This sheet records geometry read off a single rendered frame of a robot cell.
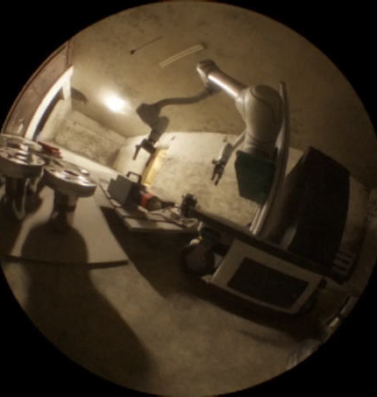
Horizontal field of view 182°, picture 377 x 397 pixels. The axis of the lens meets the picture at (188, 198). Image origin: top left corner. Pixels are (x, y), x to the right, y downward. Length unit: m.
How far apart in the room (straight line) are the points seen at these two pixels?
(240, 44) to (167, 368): 3.01
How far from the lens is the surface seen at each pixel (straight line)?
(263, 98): 0.44
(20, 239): 0.56
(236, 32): 2.64
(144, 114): 0.81
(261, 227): 0.62
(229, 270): 0.47
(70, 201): 0.53
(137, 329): 0.38
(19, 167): 0.49
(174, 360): 0.38
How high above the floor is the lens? 0.36
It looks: 1 degrees down
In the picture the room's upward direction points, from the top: 24 degrees clockwise
